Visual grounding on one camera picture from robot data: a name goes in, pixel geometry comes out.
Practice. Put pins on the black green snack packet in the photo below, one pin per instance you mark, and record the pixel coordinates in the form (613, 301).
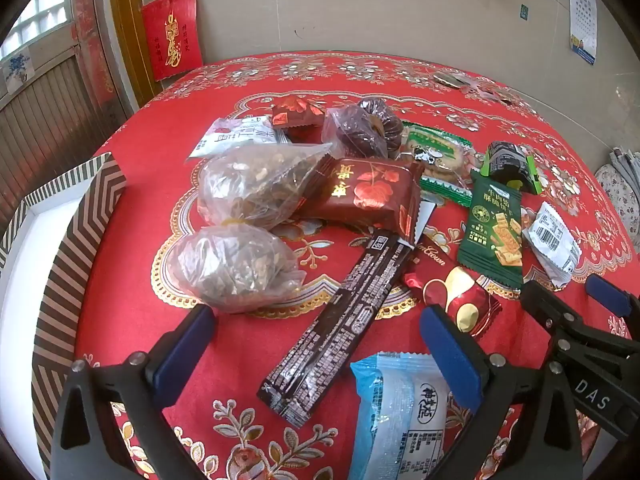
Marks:
(510, 162)

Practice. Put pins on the clear bag of dates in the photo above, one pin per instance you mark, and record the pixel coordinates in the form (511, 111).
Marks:
(352, 127)

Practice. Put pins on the red couplet strip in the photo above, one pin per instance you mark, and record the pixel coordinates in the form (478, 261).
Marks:
(95, 35)

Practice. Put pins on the large clear bag of nuts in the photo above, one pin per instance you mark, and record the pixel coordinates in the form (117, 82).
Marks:
(250, 185)

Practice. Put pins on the white strawberry snack packet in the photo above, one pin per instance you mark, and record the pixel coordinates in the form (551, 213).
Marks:
(550, 240)
(235, 137)

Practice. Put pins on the small red snack packet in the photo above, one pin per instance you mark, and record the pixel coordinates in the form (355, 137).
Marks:
(295, 110)

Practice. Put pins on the dark round object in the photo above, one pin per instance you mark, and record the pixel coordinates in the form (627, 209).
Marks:
(450, 79)

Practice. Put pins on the dark brown wrapped pastry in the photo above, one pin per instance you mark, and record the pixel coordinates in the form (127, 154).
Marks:
(385, 122)

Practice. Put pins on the wooden door frame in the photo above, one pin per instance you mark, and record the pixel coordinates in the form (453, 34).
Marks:
(125, 35)

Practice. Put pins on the dark red jujube packet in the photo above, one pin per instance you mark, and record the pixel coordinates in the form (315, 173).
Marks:
(365, 192)

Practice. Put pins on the long black coffee stick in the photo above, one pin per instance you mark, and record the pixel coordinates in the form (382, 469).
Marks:
(330, 335)

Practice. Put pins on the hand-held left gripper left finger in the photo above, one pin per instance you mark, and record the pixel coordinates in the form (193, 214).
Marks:
(185, 345)

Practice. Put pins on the striped gift box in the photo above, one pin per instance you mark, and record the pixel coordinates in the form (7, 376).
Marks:
(30, 285)

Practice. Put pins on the small wall sticker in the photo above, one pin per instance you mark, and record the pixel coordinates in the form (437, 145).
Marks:
(523, 11)

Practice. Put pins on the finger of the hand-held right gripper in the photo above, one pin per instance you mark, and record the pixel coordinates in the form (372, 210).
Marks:
(607, 292)
(545, 305)

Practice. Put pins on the red floral tablecloth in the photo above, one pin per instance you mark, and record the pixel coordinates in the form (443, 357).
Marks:
(450, 110)

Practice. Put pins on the dark green biscuit packet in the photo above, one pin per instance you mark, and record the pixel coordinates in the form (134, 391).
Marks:
(492, 225)

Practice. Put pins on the window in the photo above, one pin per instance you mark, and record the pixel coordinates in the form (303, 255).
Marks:
(45, 5)

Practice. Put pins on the red gold snack packet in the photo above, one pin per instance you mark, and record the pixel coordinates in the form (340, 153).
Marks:
(465, 300)

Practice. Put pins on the blue white window picture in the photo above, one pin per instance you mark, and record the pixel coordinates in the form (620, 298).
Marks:
(17, 70)

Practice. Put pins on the green white cookie packet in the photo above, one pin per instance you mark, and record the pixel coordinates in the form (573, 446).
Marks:
(435, 157)

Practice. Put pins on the small clear bag of nuts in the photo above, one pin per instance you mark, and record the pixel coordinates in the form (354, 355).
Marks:
(230, 270)

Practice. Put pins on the floral chair cushion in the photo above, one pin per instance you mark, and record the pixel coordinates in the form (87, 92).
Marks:
(620, 190)

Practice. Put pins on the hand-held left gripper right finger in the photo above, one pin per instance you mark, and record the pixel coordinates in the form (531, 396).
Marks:
(450, 350)

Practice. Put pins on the red paper wall decoration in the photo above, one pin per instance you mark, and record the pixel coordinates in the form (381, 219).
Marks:
(172, 35)

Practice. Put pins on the ribbed metal door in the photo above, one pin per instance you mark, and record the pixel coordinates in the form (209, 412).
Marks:
(50, 120)

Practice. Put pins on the wall calendar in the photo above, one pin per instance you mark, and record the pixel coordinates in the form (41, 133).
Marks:
(582, 10)

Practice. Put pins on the clear crumpled wrappers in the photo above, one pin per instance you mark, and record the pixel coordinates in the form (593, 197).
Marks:
(492, 93)

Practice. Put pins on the blue white snack packet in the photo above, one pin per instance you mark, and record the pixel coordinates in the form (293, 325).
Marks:
(390, 420)

